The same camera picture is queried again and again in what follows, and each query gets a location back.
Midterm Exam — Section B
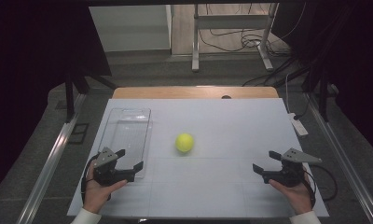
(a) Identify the black stand leg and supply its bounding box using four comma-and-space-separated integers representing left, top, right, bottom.
318, 74, 330, 122
64, 74, 76, 123

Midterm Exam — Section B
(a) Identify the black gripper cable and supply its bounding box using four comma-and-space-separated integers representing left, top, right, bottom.
302, 163, 338, 209
80, 152, 99, 203

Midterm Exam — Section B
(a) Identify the white power strip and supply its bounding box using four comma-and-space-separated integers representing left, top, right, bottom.
287, 112, 310, 137

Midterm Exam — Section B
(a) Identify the aluminium rail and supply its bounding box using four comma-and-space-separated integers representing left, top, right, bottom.
304, 91, 373, 224
16, 92, 88, 224

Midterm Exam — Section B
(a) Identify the tangle of black floor cables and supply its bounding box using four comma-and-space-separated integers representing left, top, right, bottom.
198, 3, 308, 58

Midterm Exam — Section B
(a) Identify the black curtain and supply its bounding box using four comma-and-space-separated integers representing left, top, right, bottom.
271, 0, 373, 153
0, 0, 113, 200

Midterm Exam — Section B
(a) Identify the yellow tennis ball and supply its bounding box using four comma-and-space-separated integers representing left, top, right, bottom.
174, 133, 195, 154

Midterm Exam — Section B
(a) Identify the black floor frame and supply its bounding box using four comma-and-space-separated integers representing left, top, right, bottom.
67, 122, 90, 146

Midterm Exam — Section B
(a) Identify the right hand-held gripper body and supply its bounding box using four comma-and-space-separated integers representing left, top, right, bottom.
261, 147, 323, 189

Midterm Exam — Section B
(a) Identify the white metal desk frame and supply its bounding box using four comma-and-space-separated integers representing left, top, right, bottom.
191, 3, 280, 73

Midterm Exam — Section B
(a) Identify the white cabinet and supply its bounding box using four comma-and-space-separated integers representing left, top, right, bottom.
89, 4, 173, 53

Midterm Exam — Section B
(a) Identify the person's right hand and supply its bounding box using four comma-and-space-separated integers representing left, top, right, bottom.
268, 169, 315, 216

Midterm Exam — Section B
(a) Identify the wooden table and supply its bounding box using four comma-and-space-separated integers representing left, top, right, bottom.
112, 86, 280, 100

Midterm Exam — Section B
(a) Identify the clear plastic tray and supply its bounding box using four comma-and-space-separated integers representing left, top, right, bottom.
98, 107, 154, 180

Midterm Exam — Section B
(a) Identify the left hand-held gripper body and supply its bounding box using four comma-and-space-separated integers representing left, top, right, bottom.
92, 147, 136, 188

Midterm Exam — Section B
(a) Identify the person's left hand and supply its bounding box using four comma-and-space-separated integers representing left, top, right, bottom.
82, 169, 129, 215

